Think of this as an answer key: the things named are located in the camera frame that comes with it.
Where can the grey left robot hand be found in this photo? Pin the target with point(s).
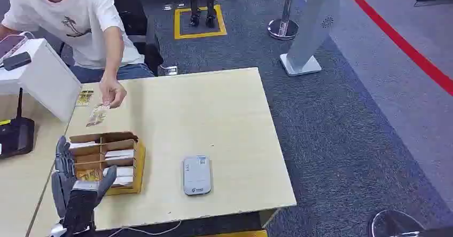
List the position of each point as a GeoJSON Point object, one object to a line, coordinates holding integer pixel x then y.
{"type": "Point", "coordinates": [62, 193]}

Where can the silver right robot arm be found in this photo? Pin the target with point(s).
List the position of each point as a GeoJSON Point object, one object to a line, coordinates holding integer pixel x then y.
{"type": "Point", "coordinates": [439, 232]}

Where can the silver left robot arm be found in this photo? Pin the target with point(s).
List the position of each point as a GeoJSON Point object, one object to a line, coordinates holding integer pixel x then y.
{"type": "Point", "coordinates": [58, 231]}

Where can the yellow printed card stack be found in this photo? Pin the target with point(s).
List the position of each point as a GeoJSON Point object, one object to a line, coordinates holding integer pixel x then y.
{"type": "Point", "coordinates": [88, 175]}

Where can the pale adjoining desk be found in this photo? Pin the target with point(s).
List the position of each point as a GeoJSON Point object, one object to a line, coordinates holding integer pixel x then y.
{"type": "Point", "coordinates": [24, 178]}

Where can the white card stack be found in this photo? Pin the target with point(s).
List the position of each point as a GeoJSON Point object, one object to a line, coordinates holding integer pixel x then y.
{"type": "Point", "coordinates": [122, 171]}
{"type": "Point", "coordinates": [124, 181]}
{"type": "Point", "coordinates": [82, 145]}
{"type": "Point", "coordinates": [119, 154]}

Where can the black router with antenna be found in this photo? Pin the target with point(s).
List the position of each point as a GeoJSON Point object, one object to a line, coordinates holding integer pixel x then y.
{"type": "Point", "coordinates": [16, 138]}

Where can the wooden card box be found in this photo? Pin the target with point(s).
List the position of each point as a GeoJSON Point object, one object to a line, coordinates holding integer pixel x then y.
{"type": "Point", "coordinates": [138, 168]}

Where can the white box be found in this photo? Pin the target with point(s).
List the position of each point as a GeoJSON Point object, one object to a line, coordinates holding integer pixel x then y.
{"type": "Point", "coordinates": [49, 83]}

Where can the person's hand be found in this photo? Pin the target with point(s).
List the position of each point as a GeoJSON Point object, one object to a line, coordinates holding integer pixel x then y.
{"type": "Point", "coordinates": [112, 92]}

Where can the grey card reader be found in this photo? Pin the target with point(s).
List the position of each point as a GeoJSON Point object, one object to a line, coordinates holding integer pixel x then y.
{"type": "Point", "coordinates": [196, 175]}

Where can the small black device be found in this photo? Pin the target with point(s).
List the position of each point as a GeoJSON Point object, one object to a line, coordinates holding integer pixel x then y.
{"type": "Point", "coordinates": [17, 61]}

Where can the pale wooden desk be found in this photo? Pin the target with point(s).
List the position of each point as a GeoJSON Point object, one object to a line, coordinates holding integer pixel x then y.
{"type": "Point", "coordinates": [198, 122]}

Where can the phone with pink case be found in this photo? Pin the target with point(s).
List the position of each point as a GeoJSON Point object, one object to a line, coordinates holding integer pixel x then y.
{"type": "Point", "coordinates": [10, 45]}

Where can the metal floor socket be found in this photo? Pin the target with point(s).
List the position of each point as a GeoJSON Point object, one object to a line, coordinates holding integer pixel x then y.
{"type": "Point", "coordinates": [169, 70]}

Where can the yellow floor tape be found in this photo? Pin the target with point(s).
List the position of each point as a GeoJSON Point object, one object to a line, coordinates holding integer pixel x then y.
{"type": "Point", "coordinates": [240, 234]}

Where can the person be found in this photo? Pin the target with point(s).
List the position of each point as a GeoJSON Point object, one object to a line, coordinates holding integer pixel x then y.
{"type": "Point", "coordinates": [70, 9]}

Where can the black chair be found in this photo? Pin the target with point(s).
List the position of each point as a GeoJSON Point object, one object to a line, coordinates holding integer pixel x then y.
{"type": "Point", "coordinates": [131, 9]}

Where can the black robot legs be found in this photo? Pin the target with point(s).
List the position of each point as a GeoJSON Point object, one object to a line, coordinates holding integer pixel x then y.
{"type": "Point", "coordinates": [194, 12]}

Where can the grey standing kiosk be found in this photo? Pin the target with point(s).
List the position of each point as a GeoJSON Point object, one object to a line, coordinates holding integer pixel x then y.
{"type": "Point", "coordinates": [309, 26]}

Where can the round chrome base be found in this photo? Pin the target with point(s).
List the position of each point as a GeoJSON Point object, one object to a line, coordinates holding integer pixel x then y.
{"type": "Point", "coordinates": [393, 224]}

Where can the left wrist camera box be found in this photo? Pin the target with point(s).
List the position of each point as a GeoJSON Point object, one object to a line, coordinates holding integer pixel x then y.
{"type": "Point", "coordinates": [80, 203]}

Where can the chrome stanchion post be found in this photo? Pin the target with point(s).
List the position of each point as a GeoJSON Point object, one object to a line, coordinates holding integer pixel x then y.
{"type": "Point", "coordinates": [283, 28]}

